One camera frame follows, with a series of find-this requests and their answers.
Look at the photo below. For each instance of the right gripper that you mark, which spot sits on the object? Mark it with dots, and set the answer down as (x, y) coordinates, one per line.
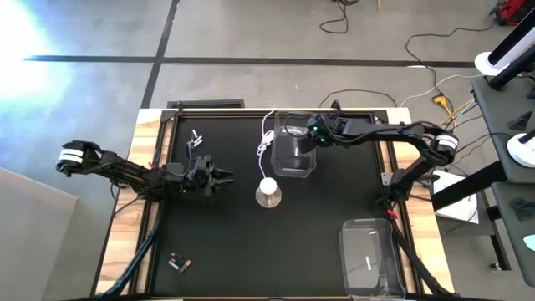
(322, 131)

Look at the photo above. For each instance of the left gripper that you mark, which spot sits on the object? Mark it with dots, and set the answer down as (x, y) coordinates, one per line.
(200, 175)

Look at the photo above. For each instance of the clear plastic bin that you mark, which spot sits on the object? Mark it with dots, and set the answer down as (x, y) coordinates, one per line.
(288, 167)
(355, 251)

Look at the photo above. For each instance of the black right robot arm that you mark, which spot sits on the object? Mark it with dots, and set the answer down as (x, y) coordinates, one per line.
(409, 129)

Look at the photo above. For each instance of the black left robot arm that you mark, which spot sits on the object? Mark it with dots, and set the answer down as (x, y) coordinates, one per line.
(125, 171)

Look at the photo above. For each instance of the white light bulb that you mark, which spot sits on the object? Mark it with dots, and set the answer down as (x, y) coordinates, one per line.
(268, 185)

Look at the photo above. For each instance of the black ribbed box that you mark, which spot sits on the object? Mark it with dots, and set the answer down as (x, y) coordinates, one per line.
(205, 104)

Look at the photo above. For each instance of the black table mat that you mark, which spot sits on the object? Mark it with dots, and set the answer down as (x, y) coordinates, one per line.
(292, 251)

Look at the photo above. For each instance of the red clip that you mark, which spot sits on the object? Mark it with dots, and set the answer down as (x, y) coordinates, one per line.
(391, 214)

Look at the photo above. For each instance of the black beam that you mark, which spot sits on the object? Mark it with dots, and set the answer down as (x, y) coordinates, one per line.
(468, 188)

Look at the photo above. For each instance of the white box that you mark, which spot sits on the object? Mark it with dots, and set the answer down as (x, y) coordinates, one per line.
(462, 211)

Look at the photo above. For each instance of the grey side table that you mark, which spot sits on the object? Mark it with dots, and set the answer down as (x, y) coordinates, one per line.
(493, 108)
(514, 251)

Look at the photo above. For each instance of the white stand with round base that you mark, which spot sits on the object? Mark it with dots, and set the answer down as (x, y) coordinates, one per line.
(485, 63)
(522, 152)

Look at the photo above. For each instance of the grey panel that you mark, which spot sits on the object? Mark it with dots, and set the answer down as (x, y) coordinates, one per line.
(33, 242)

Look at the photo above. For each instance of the black stand pole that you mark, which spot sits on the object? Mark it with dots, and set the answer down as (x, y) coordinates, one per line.
(510, 71)

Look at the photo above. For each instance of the small black object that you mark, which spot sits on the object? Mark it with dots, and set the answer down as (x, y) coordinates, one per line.
(522, 122)

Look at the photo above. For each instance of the teal object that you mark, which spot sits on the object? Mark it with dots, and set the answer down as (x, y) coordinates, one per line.
(530, 243)

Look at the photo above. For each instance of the red tool case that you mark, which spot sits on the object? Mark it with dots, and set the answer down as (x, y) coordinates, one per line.
(512, 10)

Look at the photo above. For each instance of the black aluminium table frame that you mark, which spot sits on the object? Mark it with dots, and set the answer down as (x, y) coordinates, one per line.
(217, 113)

